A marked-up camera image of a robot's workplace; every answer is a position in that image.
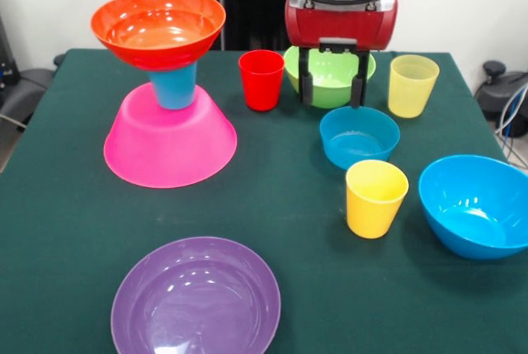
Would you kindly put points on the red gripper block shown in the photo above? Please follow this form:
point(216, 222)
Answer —
point(338, 26)

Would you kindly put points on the blue plastic cup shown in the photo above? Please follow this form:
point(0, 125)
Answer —
point(175, 90)

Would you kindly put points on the pink plastic bowl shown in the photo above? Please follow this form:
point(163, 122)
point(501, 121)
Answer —
point(173, 143)

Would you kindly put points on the orange plastic bowl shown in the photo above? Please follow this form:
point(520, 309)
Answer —
point(156, 36)

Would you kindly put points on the green plastic bowl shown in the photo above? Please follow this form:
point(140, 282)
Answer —
point(330, 90)

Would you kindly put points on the small dark blue bowl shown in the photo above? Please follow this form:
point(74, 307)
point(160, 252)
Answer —
point(359, 143)

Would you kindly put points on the red plastic cup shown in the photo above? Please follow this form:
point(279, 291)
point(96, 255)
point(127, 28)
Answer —
point(262, 86)

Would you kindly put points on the translucent yellow-green plastic cup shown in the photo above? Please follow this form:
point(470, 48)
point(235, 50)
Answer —
point(410, 94)

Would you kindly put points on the dark green table cloth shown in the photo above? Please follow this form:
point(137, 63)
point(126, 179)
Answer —
point(288, 189)

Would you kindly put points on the yellow plastic cup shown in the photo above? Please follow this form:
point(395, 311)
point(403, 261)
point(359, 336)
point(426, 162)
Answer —
point(371, 213)

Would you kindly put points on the black floor device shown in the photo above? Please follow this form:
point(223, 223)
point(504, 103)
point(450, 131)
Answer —
point(20, 90)
point(495, 94)

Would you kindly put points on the large light blue bowl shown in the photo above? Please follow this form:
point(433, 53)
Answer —
point(474, 213)

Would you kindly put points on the purple plastic bowl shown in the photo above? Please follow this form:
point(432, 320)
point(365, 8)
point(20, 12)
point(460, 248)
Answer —
point(194, 308)

